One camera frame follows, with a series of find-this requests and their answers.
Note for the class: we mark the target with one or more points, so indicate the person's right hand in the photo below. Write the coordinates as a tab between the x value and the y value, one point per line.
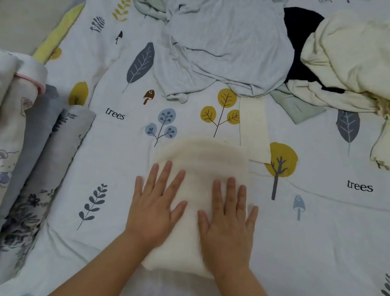
228	240

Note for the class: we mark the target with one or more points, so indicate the bed with leaf print bedding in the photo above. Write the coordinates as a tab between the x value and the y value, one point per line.
324	224

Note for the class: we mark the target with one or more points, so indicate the person's left forearm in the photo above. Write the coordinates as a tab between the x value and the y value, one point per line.
97	277

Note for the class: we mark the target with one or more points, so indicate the sage green zip jacket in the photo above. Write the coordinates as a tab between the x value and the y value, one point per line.
299	107

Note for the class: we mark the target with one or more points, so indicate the person's left hand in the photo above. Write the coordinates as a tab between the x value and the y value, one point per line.
152	217

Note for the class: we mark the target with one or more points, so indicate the grey Chip n Dale shirt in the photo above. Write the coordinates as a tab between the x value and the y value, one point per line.
231	34

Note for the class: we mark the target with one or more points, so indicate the person's right forearm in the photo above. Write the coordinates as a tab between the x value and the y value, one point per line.
247	295

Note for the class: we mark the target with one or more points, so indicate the light blue denim jeans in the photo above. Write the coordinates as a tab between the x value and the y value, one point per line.
38	127

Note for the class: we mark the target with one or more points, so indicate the black garment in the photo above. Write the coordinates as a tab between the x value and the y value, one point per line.
301	40

